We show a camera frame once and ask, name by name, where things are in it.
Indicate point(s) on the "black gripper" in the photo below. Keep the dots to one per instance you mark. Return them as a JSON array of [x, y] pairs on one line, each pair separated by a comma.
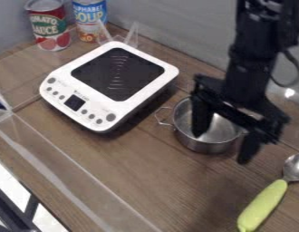
[[239, 99]]

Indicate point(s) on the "silver pot with handles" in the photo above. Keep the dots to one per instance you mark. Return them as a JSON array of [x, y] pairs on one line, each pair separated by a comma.
[[217, 141]]

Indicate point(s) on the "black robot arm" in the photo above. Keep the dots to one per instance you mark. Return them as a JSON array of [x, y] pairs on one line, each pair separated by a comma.
[[267, 32]]

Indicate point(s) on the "white and black induction stove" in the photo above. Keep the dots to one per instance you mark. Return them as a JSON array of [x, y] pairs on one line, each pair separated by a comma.
[[102, 87]]

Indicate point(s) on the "alphabet soup can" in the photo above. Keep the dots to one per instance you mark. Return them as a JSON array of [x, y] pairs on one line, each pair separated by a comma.
[[91, 12]]

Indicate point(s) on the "tomato sauce can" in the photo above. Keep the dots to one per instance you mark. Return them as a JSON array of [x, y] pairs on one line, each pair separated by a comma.
[[50, 25]]

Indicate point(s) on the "spoon with green handle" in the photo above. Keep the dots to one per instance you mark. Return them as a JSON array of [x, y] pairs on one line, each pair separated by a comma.
[[267, 200]]

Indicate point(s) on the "clear acrylic corner bracket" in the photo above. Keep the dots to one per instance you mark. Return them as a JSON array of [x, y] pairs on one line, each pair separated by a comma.
[[128, 37]]

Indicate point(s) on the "black metal frame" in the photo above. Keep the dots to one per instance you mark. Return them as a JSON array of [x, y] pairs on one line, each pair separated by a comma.
[[14, 221]]

